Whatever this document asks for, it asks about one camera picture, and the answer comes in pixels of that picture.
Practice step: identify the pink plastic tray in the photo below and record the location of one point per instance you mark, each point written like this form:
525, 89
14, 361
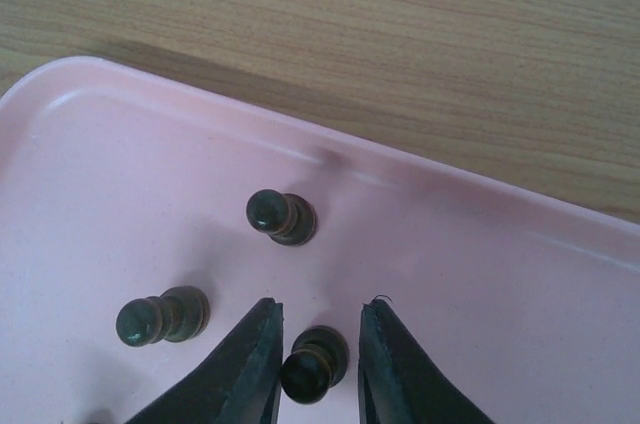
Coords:
117, 184

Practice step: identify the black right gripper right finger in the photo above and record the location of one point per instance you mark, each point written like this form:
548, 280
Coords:
397, 380

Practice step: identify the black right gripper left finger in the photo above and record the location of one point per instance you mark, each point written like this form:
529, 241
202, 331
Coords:
238, 382

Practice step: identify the dark pawn chess piece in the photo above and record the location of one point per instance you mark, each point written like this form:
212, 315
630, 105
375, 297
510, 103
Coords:
181, 313
286, 218
318, 361

